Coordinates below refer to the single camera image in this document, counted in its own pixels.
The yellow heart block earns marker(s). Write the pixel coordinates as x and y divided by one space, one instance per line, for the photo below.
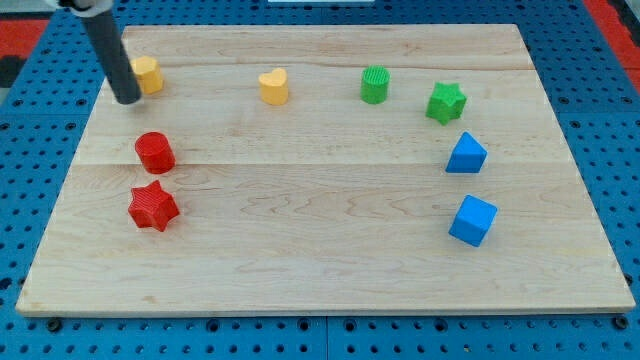
273 87

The yellow hexagon block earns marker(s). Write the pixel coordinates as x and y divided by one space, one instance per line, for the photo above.
148 74

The wooden board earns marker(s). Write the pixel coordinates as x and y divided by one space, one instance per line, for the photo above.
326 205

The green cylinder block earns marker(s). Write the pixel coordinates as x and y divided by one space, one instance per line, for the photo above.
374 84

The green star block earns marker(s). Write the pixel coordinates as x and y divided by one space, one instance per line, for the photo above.
446 103

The blue triangle block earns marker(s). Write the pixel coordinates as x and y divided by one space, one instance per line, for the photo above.
468 155

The blue cube block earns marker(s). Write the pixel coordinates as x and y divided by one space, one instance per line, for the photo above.
473 220

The red cylinder block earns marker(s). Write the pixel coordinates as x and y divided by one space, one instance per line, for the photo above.
155 152

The red star block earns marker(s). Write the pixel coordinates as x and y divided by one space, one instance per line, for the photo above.
152 207

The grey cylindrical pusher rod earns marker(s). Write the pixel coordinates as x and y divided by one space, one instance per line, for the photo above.
105 37

